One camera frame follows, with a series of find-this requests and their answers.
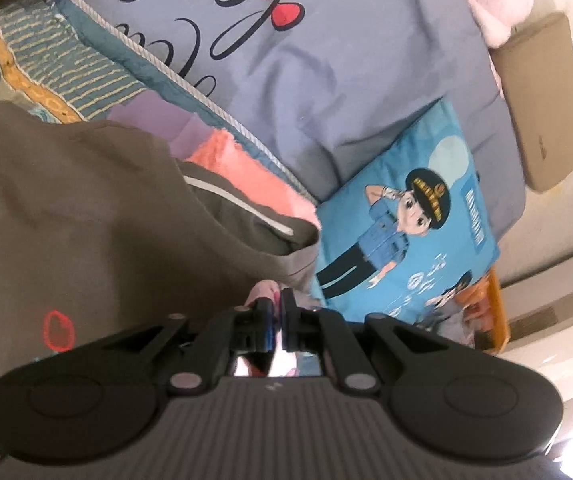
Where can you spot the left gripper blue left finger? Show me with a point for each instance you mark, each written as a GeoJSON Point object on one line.
{"type": "Point", "coordinates": [246, 331]}

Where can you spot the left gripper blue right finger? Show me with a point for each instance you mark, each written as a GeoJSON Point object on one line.
{"type": "Point", "coordinates": [325, 333]}

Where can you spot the grey sweatshirt with print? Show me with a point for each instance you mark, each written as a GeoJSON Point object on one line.
{"type": "Point", "coordinates": [101, 229]}

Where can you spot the blue cartoon police pillow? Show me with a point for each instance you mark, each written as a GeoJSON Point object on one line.
{"type": "Point", "coordinates": [410, 230]}

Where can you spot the orange plush toy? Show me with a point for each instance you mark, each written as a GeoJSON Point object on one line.
{"type": "Point", "coordinates": [483, 312]}

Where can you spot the folded pink towel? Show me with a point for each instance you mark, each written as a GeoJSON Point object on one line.
{"type": "Point", "coordinates": [222, 155]}

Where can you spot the folded purple garment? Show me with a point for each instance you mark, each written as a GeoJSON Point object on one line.
{"type": "Point", "coordinates": [183, 131]}

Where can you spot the grey-blue duvet with lettering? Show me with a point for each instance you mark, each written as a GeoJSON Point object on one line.
{"type": "Point", "coordinates": [327, 85]}

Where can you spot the blue floral quilt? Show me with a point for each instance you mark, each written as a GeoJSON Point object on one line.
{"type": "Point", "coordinates": [73, 66]}

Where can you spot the beige headrest cushion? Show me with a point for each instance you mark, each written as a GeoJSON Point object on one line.
{"type": "Point", "coordinates": [535, 68]}

